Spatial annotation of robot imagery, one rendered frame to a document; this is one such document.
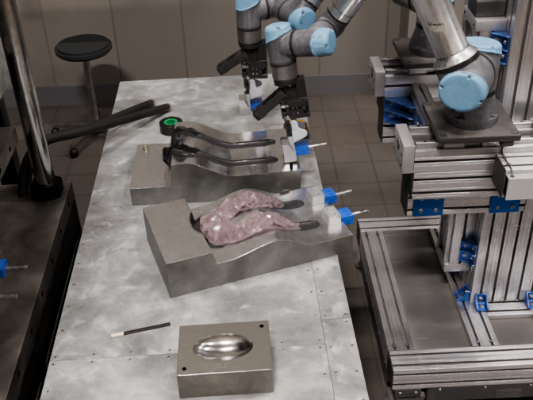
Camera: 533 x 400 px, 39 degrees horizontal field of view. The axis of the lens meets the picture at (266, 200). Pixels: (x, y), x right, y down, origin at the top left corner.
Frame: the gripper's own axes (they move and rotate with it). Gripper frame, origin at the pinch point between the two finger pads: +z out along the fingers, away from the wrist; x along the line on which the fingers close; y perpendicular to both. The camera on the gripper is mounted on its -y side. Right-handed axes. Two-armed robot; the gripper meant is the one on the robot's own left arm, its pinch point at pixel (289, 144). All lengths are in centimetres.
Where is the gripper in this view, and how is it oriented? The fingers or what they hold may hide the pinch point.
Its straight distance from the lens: 221.2
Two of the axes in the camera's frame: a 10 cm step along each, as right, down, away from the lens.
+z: 1.8, 8.8, 4.3
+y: 9.8, -1.8, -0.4
